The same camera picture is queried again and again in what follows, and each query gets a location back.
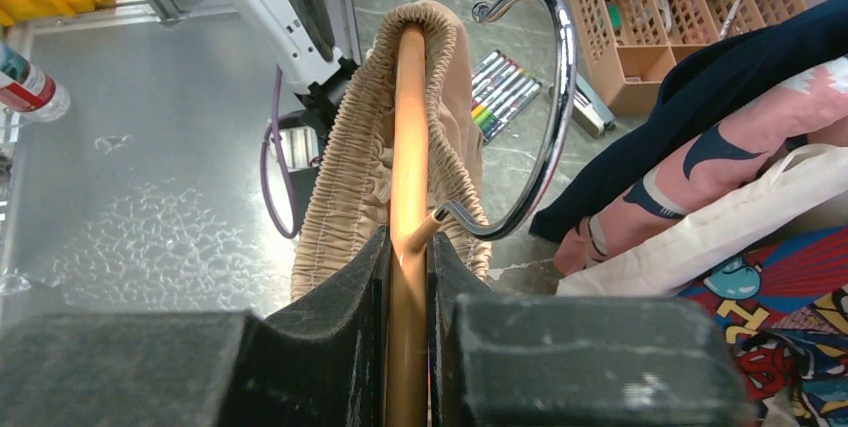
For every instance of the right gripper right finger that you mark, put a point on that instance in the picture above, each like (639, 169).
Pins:
(530, 360)

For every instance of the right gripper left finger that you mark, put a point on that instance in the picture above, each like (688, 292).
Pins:
(316, 362)

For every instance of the beige shorts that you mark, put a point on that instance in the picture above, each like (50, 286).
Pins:
(350, 200)

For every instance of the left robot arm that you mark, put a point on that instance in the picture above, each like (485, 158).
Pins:
(301, 38)

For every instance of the navy blue shorts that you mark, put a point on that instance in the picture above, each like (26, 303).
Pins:
(700, 91)

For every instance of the colourful cartoon print shorts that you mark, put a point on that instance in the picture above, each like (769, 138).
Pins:
(783, 311)

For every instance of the pink patterned shorts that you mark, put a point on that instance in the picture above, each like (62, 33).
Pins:
(810, 107)

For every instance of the white shorts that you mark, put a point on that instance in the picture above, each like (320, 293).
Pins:
(802, 181)

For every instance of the pack of coloured markers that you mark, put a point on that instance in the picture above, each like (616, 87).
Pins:
(501, 89)

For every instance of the beige plastic file organizer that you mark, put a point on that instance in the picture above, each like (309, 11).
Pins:
(631, 45)

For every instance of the grey stapler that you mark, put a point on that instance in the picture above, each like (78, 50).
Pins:
(589, 111)

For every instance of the plastic water bottle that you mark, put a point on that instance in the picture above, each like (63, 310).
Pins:
(27, 90)

